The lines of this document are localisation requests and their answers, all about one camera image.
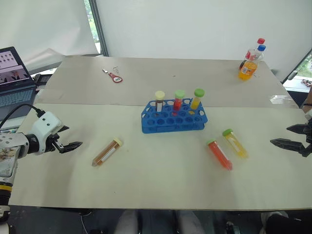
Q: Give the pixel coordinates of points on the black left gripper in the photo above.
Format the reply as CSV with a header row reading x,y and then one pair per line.
x,y
54,143

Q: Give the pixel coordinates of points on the beige paper table sheet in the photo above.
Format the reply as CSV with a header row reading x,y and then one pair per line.
x,y
156,180
170,80

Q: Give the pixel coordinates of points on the red handheld tool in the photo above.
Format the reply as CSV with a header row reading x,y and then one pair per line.
x,y
115,77

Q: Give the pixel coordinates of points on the orange soda bottle blue cap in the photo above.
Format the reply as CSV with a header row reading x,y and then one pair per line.
x,y
247,69

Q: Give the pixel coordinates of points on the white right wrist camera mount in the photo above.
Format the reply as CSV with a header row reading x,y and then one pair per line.
x,y
309,115

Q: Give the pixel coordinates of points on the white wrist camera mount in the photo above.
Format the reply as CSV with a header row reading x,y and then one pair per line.
x,y
46,122
309,115

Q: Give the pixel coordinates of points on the brown tube cream cap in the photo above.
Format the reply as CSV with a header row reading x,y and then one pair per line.
x,y
107,152
159,100

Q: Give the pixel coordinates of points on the grey open laptop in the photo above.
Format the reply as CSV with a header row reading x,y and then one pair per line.
x,y
12,80

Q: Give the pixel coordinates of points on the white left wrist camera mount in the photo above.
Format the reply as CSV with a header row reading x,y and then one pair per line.
x,y
46,122

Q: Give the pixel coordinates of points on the cola bottle red cap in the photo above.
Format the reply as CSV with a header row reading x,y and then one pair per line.
x,y
253,52

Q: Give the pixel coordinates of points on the blue test tube rack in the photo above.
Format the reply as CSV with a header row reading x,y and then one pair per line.
x,y
170,122

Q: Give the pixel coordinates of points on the dark window frame post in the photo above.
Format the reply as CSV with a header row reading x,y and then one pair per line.
x,y
98,24

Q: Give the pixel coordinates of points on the red tube green cap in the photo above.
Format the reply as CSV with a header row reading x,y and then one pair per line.
x,y
219,154
178,101

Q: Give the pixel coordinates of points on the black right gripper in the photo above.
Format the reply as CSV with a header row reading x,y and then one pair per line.
x,y
308,145

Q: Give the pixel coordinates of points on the yellow tube green cap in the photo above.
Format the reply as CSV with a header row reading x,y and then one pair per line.
x,y
197,98
236,143

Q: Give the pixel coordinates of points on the black box device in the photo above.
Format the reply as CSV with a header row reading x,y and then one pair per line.
x,y
42,79

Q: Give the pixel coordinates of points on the small white clip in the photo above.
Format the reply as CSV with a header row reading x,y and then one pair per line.
x,y
105,71

